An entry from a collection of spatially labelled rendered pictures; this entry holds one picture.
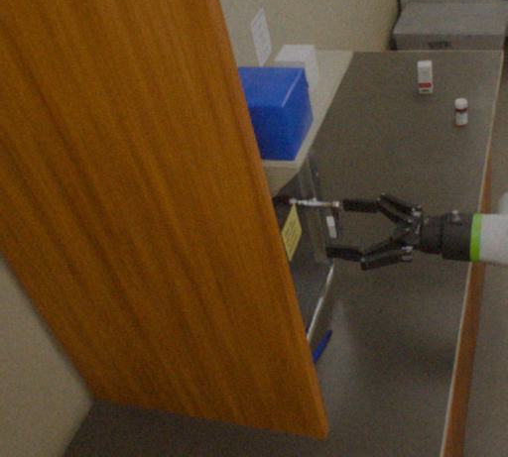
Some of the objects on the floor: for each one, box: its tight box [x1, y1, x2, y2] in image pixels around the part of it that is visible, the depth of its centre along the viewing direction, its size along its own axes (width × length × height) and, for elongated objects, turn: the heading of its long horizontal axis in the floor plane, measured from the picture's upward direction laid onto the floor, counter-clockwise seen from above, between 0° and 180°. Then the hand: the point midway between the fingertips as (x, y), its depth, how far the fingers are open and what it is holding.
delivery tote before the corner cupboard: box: [392, 0, 508, 51], centre depth 385 cm, size 61×44×33 cm
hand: (340, 227), depth 135 cm, fingers open, 13 cm apart
